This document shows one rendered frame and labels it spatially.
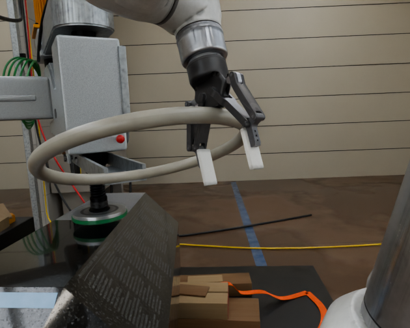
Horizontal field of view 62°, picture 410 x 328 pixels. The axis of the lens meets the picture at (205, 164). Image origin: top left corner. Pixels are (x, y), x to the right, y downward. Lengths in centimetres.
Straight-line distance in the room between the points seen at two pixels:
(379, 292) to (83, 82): 117
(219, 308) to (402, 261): 184
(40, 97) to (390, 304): 185
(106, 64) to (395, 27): 621
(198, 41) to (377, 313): 49
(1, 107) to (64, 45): 74
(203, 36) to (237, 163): 569
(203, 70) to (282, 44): 582
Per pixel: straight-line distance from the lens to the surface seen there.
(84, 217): 140
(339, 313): 37
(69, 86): 131
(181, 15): 65
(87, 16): 134
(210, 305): 210
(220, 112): 61
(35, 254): 127
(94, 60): 134
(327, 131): 656
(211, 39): 64
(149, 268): 136
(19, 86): 198
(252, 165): 55
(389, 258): 32
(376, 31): 696
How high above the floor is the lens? 131
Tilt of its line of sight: 9 degrees down
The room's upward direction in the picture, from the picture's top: 2 degrees counter-clockwise
